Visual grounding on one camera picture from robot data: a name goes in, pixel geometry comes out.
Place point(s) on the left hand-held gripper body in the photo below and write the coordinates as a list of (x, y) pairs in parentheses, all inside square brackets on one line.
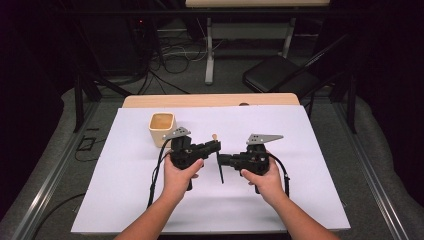
[(183, 153)]

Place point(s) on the black metal stand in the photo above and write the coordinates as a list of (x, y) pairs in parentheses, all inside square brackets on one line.
[(78, 106)]

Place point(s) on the person's left hand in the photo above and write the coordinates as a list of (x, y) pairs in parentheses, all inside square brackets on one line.
[(176, 183)]

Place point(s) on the black folding chair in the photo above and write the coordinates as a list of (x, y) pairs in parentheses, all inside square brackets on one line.
[(276, 73)]

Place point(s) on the wooden table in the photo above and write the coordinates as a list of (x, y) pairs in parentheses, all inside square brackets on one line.
[(200, 100)]

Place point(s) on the white-legged background table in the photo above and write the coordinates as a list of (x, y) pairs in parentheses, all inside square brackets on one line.
[(209, 60)]

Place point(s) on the aluminium floor rail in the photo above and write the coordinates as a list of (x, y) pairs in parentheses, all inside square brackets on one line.
[(50, 186), (370, 173)]

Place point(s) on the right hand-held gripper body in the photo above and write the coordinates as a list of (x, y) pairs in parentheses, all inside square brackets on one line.
[(253, 158)]

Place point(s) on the white table mat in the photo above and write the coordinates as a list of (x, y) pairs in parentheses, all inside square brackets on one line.
[(213, 213)]

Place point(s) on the person's right hand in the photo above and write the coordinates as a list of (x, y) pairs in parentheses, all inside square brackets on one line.
[(270, 186)]

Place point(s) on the black computer tower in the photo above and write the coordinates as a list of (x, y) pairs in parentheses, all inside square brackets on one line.
[(113, 46)]

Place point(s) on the beige square cup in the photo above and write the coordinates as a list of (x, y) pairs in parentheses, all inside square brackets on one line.
[(158, 133)]

